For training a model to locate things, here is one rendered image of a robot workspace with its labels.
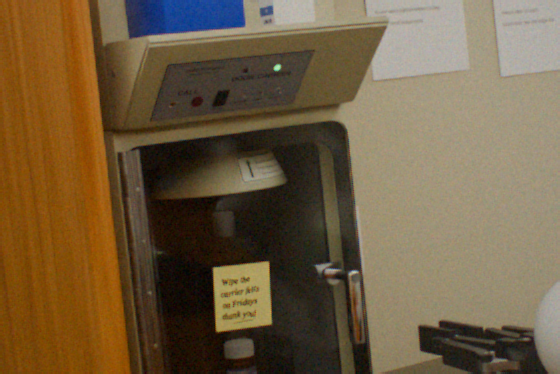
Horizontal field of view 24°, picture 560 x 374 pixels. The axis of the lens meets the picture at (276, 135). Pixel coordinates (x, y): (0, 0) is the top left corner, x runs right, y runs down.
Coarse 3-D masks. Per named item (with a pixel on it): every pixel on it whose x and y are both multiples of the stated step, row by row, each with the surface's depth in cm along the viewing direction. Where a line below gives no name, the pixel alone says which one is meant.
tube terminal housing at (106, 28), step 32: (96, 0) 146; (320, 0) 162; (96, 32) 148; (128, 32) 148; (96, 64) 149; (160, 128) 150; (192, 128) 152; (224, 128) 154; (256, 128) 157; (128, 256) 148; (128, 288) 148; (128, 320) 149; (128, 352) 151
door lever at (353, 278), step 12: (336, 264) 161; (324, 276) 160; (336, 276) 159; (348, 276) 156; (348, 288) 157; (348, 300) 157; (360, 300) 157; (348, 312) 157; (360, 312) 157; (360, 324) 157; (360, 336) 157
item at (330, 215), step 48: (192, 144) 151; (240, 144) 154; (288, 144) 158; (336, 144) 161; (144, 192) 148; (192, 192) 151; (240, 192) 154; (288, 192) 158; (336, 192) 161; (192, 240) 151; (240, 240) 154; (288, 240) 158; (336, 240) 161; (192, 288) 151; (288, 288) 157; (336, 288) 161; (192, 336) 151; (240, 336) 154; (288, 336) 157; (336, 336) 161
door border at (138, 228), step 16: (128, 160) 147; (128, 176) 147; (128, 192) 146; (144, 208) 148; (128, 224) 146; (144, 224) 148; (144, 240) 148; (144, 256) 148; (144, 272) 148; (144, 288) 148; (144, 304) 148; (144, 320) 147; (160, 336) 148; (160, 352) 148; (144, 368) 147; (160, 368) 148
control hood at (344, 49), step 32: (192, 32) 140; (224, 32) 141; (256, 32) 144; (288, 32) 146; (320, 32) 148; (352, 32) 151; (384, 32) 154; (128, 64) 141; (160, 64) 140; (320, 64) 153; (352, 64) 156; (128, 96) 142; (320, 96) 157; (352, 96) 160; (128, 128) 145
